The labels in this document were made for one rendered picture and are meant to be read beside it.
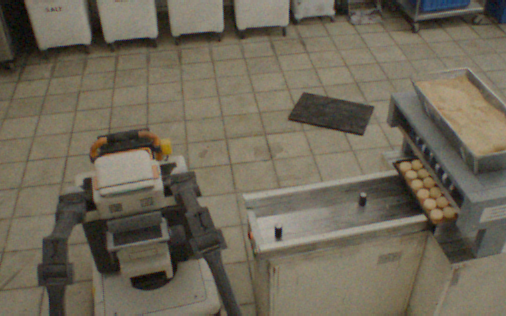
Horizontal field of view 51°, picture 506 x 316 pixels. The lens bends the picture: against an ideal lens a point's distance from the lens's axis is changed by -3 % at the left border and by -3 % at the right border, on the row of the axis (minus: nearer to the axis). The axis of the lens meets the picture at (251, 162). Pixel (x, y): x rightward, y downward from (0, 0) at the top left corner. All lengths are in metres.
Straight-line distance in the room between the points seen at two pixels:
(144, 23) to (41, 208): 2.23
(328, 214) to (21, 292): 1.89
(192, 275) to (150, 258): 0.45
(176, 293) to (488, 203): 1.55
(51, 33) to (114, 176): 3.50
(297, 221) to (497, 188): 0.80
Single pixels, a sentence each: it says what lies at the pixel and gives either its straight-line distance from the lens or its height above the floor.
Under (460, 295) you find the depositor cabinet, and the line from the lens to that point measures 2.50.
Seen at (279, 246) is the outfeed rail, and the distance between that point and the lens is 2.12.
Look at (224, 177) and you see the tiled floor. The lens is 3.77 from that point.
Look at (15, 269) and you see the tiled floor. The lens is 3.53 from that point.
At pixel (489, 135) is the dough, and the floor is 1.30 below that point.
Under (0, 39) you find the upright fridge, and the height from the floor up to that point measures 0.39.
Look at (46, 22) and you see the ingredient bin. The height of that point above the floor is 0.39.
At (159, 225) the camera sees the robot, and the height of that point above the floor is 0.89.
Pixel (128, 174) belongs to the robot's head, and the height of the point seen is 1.19.
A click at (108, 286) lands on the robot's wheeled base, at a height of 0.28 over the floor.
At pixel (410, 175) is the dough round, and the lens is 2.46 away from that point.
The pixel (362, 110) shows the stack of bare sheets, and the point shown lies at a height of 0.02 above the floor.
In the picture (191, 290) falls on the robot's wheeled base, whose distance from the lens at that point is 2.79.
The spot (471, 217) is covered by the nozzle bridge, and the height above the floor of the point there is 1.10.
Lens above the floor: 2.50
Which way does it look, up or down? 40 degrees down
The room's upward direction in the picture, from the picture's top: 2 degrees counter-clockwise
